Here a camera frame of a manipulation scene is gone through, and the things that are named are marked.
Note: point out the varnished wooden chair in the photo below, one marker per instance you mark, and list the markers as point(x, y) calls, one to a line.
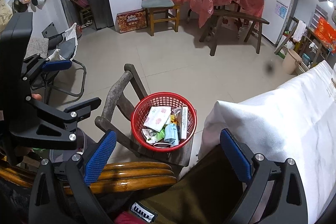
point(131, 176)

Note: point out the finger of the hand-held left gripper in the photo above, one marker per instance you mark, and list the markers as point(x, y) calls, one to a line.
point(57, 65)
point(84, 106)

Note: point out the person's left hand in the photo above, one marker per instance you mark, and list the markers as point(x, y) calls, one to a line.
point(36, 97)

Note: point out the grey shelf rack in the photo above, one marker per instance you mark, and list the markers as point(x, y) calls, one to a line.
point(320, 12)

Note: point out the pink basin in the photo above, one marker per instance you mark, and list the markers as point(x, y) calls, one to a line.
point(81, 1)

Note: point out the dark wooden stool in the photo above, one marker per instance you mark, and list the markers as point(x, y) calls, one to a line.
point(115, 98)

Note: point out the white towel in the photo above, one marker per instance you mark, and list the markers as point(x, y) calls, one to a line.
point(299, 31)

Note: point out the red gift box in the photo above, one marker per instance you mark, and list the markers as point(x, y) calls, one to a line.
point(326, 33)

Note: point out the wooden shelf table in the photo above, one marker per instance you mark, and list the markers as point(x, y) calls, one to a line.
point(319, 48)

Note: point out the white cloth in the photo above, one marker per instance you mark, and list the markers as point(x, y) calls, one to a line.
point(70, 33)

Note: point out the wooden towel rack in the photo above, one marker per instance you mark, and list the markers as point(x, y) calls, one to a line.
point(284, 37)

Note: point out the grey folding chair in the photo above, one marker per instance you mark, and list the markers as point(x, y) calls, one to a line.
point(68, 49)

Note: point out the beige bucket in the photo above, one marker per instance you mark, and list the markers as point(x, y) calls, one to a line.
point(291, 61)

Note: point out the small wooden stool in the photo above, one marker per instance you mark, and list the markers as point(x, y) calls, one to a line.
point(85, 15)

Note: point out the red printed cardboard box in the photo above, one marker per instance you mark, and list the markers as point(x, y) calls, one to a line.
point(131, 21)

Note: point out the red plastic basket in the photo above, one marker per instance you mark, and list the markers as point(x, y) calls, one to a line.
point(137, 111)

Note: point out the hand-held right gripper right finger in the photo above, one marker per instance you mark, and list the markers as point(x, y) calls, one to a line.
point(235, 157)

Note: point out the white cigarette box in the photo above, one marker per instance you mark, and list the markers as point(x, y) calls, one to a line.
point(184, 123)

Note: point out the floral tissue pack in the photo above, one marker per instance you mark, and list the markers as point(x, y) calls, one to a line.
point(157, 117)

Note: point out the blue paper notice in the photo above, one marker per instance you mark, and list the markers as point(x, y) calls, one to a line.
point(281, 9)

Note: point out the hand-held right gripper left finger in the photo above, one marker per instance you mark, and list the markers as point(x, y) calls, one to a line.
point(101, 155)

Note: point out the green white wrapper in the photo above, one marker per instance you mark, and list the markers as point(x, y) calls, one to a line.
point(152, 134)

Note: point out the blue face mask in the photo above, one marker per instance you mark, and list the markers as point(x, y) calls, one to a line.
point(171, 134)

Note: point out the wooden chair grey cushion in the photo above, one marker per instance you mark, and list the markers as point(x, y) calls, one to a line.
point(157, 3)

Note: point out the dark wooden bench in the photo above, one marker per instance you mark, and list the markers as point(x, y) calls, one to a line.
point(236, 16)

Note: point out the blue plastic container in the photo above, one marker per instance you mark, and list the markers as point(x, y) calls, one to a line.
point(306, 58)

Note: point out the person's olive trouser leg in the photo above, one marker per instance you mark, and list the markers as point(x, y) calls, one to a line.
point(199, 192)

